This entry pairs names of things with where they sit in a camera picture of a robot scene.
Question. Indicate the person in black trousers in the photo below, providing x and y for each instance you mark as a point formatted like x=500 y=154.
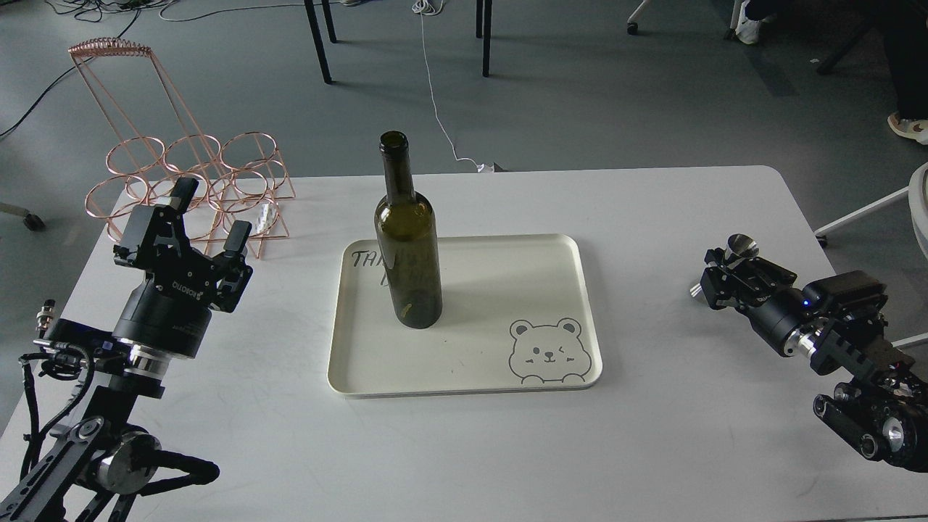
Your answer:
x=903 y=28

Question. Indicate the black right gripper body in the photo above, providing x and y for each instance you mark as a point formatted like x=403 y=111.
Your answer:
x=776 y=316

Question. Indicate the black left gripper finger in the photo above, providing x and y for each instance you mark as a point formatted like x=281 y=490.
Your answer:
x=232 y=258
x=154 y=237

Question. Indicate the cream bear serving tray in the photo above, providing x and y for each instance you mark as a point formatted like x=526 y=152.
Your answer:
x=516 y=317

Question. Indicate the copper wire wine rack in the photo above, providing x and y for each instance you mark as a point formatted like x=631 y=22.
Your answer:
x=240 y=178

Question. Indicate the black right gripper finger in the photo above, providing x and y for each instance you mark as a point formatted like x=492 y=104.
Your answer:
x=714 y=301
x=755 y=278

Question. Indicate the dark green wine bottle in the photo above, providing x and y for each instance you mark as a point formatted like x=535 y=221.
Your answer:
x=405 y=226

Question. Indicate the person's beige shoe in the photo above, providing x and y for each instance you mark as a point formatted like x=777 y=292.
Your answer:
x=914 y=129

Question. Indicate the white office chair right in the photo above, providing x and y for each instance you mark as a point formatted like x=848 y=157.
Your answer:
x=887 y=238

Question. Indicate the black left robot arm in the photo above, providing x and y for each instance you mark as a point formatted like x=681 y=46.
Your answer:
x=81 y=383

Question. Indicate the white chair base top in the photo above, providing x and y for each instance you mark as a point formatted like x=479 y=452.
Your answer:
x=652 y=15

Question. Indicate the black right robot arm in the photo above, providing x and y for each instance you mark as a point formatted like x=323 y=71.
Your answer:
x=836 y=323

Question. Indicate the silver steel jigger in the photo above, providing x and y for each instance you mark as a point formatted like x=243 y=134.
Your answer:
x=739 y=248

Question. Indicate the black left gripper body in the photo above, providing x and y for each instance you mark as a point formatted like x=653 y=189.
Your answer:
x=173 y=306

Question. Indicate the person's white shoe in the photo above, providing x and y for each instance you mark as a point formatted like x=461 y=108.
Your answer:
x=748 y=31

